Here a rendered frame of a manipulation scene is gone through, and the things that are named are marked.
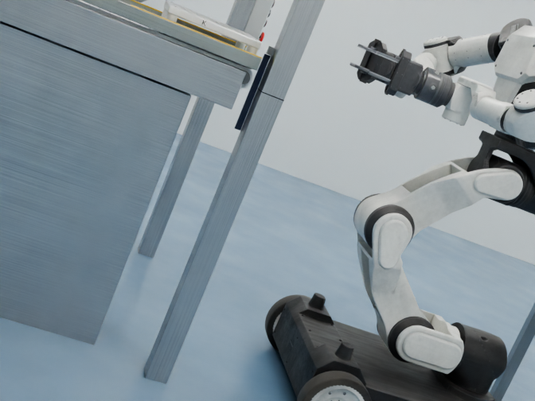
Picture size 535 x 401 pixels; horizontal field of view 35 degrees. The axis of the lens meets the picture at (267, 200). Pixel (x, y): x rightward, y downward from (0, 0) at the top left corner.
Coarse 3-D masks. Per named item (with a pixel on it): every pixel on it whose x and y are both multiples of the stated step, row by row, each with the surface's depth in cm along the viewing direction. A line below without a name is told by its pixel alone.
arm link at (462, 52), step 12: (456, 36) 274; (480, 36) 266; (456, 48) 269; (468, 48) 265; (480, 48) 262; (456, 60) 270; (468, 60) 267; (480, 60) 265; (492, 60) 263; (456, 72) 273
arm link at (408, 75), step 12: (408, 60) 220; (396, 72) 221; (408, 72) 221; (420, 72) 221; (432, 72) 221; (396, 84) 222; (408, 84) 222; (420, 84) 222; (432, 84) 220; (420, 96) 222; (432, 96) 221
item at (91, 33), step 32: (0, 0) 196; (32, 0) 198; (64, 0) 199; (32, 32) 199; (64, 32) 201; (96, 32) 202; (128, 32) 203; (128, 64) 205; (160, 64) 206; (192, 64) 208; (224, 64) 209; (224, 96) 211
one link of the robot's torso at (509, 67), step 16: (528, 32) 236; (512, 48) 238; (528, 48) 229; (496, 64) 243; (512, 64) 234; (528, 64) 226; (496, 80) 242; (512, 80) 233; (528, 80) 227; (496, 96) 239; (512, 96) 232
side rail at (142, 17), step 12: (84, 0) 199; (96, 0) 200; (108, 0) 200; (120, 12) 201; (132, 12) 202; (144, 12) 202; (144, 24) 203; (156, 24) 203; (168, 24) 204; (180, 36) 205; (192, 36) 205; (204, 36) 206; (204, 48) 207; (216, 48) 207; (228, 48) 208; (240, 60) 209; (252, 60) 210
